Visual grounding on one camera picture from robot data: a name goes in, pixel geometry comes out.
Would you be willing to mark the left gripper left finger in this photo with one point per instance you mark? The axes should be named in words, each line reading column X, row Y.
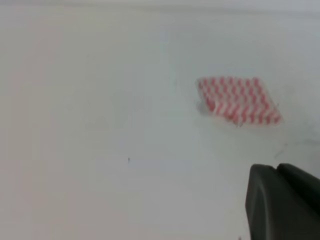
column 275, row 211

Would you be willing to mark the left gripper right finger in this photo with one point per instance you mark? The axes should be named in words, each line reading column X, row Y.
column 303, row 183

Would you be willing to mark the pink white striped towel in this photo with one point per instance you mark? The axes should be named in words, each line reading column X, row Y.
column 238, row 100

